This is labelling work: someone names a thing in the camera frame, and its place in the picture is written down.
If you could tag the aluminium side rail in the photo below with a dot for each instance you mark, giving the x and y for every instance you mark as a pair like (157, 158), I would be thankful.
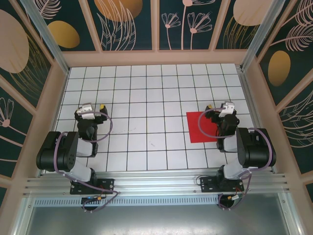
(249, 98)

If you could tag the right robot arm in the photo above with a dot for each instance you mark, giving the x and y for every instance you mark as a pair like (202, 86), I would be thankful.
(256, 149)

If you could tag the red cloth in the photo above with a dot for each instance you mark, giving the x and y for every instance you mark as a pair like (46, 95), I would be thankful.
(195, 127)

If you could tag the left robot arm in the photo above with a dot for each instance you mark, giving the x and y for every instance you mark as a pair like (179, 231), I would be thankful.
(61, 151)

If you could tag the aluminium corner post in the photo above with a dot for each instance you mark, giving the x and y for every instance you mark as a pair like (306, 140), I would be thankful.
(44, 34)
(264, 31)

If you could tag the aluminium rail beam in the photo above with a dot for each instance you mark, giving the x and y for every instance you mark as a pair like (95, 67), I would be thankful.
(156, 182)

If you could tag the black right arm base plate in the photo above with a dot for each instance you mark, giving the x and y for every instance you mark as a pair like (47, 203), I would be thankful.
(207, 186)

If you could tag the grey metal sheet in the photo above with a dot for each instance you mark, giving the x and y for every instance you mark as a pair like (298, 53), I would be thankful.
(156, 220)

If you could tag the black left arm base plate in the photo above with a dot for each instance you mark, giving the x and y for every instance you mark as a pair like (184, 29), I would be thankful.
(107, 184)

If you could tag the black controller board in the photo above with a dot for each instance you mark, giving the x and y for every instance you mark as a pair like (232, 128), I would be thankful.
(89, 200)

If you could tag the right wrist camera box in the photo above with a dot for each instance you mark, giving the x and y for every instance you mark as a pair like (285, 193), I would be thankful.
(227, 109)

